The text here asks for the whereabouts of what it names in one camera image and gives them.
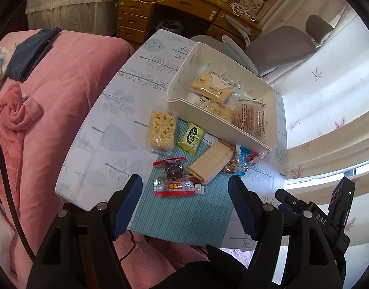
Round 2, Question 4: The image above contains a green snack packet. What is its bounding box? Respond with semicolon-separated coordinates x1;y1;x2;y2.
177;122;206;156

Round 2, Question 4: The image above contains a white cable bundle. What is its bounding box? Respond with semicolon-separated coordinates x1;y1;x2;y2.
229;1;261;22

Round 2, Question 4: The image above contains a floral curtain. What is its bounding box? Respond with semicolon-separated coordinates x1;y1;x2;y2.
257;0;369;277

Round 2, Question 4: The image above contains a thin black cable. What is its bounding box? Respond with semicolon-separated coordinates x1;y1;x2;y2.
118;231;137;262

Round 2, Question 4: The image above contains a black trash bin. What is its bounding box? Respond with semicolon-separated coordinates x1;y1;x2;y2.
156;19;185;35

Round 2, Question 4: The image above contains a clear packet of yellow puffs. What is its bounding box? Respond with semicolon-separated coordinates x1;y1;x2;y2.
147;106;177;154

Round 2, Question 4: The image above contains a square yellow cracker packet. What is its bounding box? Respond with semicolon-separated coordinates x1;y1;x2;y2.
205;98;236;124

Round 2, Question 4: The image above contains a striped blue placemat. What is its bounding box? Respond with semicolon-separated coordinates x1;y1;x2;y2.
127;117;242;247

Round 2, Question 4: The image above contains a yellow cake packet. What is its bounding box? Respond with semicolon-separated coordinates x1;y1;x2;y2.
189;71;242;104

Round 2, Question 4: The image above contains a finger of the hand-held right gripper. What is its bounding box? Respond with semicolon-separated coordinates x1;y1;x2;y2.
278;204;297;216
275;188;308;214

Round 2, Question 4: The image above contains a grey office chair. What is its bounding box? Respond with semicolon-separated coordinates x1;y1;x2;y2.
189;14;335;77

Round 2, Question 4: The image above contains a dark dates packet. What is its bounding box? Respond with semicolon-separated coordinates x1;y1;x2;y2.
152;156;187;177

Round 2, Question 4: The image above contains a red white snack packet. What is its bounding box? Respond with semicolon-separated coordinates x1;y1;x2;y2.
153;176;205;197

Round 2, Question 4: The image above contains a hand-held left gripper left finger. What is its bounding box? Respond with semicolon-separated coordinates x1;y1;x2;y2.
26;174;143;289

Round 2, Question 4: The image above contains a red candy packet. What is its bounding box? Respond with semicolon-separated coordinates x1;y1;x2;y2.
245;151;267;167

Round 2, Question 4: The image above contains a white plastic bin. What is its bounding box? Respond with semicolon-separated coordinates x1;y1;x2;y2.
166;42;278;151

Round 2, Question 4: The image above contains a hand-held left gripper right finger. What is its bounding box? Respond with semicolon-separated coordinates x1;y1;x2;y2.
228;175;344;289

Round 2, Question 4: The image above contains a thick black cable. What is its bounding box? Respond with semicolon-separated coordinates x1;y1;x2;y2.
0;132;36;261

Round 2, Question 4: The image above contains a pink towel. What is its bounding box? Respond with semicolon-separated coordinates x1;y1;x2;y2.
0;81;42;133

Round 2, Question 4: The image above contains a pink blanket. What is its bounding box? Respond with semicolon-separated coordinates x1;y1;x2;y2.
0;28;209;289

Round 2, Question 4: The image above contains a mixed nuts packet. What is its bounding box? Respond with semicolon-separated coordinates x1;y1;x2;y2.
221;149;242;173

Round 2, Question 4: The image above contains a blue denim cloth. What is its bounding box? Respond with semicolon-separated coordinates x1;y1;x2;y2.
6;27;62;82

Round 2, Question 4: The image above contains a person's black clothing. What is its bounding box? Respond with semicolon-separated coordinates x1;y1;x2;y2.
160;244;263;289

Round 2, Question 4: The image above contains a wafer biscuit packet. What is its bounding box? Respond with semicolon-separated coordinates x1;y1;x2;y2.
184;140;236;185

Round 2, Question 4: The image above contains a leaf print tablecloth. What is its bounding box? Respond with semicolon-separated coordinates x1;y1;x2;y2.
55;29;289;252

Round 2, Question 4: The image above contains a printed cardboard box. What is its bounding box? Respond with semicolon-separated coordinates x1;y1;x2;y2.
237;0;265;15

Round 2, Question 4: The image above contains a clear printed snack packet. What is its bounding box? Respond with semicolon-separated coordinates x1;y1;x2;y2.
233;98;267;140

